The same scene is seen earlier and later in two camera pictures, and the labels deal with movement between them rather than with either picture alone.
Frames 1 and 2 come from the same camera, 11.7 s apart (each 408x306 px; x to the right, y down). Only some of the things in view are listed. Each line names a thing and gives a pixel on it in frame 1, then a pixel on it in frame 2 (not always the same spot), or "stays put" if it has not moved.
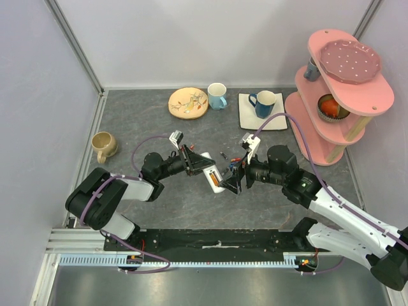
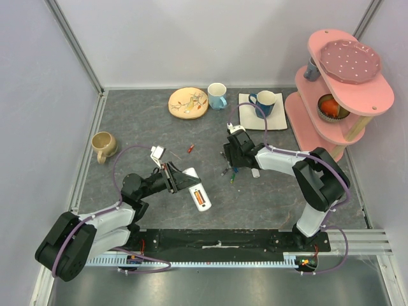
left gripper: [196, 162] → [179, 180]
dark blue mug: [265, 102] stays put
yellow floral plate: [189, 103] stays put
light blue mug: [217, 94] stays put
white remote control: [214, 168] → [198, 193]
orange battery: [214, 180] → [198, 197]
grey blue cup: [312, 72] stays put
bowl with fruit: [329, 109] stays put
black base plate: [211, 244] stays put
